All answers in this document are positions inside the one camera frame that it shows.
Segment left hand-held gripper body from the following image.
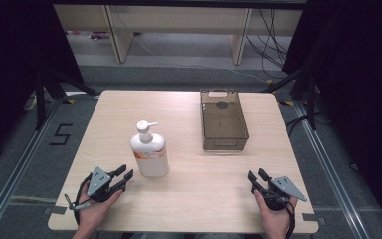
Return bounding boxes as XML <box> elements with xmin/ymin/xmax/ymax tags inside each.
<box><xmin>86</xmin><ymin>165</ymin><xmax>117</xmax><ymax>203</ymax></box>

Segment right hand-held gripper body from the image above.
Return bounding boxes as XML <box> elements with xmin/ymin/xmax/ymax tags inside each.
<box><xmin>262</xmin><ymin>175</ymin><xmax>308</xmax><ymax>211</ymax></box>

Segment white pump bottle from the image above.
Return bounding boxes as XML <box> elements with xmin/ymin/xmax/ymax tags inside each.
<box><xmin>129</xmin><ymin>119</ymin><xmax>170</xmax><ymax>178</ymax></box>

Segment brown transparent basket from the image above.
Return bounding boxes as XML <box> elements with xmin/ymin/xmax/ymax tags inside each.
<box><xmin>199</xmin><ymin>88</ymin><xmax>250</xmax><ymax>152</ymax></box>

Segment person's left hand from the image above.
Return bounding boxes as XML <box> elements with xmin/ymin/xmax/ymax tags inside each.
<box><xmin>78</xmin><ymin>182</ymin><xmax>124</xmax><ymax>231</ymax></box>

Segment person's right hand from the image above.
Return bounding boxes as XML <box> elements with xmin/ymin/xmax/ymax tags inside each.
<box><xmin>253</xmin><ymin>189</ymin><xmax>298</xmax><ymax>236</ymax></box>

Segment black metal stand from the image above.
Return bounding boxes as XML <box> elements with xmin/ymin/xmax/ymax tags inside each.
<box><xmin>262</xmin><ymin>64</ymin><xmax>326</xmax><ymax>131</ymax></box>
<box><xmin>34</xmin><ymin>64</ymin><xmax>101</xmax><ymax>131</ymax></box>

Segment black curtain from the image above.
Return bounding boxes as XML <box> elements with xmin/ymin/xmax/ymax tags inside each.
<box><xmin>281</xmin><ymin>0</ymin><xmax>382</xmax><ymax>230</ymax></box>
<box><xmin>0</xmin><ymin>0</ymin><xmax>85</xmax><ymax>167</ymax></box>

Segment light wooden desk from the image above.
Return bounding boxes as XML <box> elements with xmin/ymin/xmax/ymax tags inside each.
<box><xmin>53</xmin><ymin>3</ymin><xmax>304</xmax><ymax>66</ymax></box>

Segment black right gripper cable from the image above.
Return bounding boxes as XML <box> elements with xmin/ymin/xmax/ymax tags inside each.
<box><xmin>265</xmin><ymin>192</ymin><xmax>296</xmax><ymax>239</ymax></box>

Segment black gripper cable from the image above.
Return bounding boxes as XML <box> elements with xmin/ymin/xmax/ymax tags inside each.
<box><xmin>64</xmin><ymin>172</ymin><xmax>94</xmax><ymax>227</ymax></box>
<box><xmin>265</xmin><ymin>192</ymin><xmax>296</xmax><ymax>239</ymax></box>

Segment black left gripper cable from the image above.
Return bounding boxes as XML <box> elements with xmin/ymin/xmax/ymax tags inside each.
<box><xmin>64</xmin><ymin>172</ymin><xmax>94</xmax><ymax>227</ymax></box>

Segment metal floor rail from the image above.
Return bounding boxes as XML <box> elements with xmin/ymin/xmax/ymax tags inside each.
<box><xmin>0</xmin><ymin>98</ymin><xmax>64</xmax><ymax>239</ymax></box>
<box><xmin>292</xmin><ymin>99</ymin><xmax>372</xmax><ymax>239</ymax></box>

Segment black floor cables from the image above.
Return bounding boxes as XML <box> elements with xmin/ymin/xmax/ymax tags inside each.
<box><xmin>245</xmin><ymin>8</ymin><xmax>291</xmax><ymax>80</ymax></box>

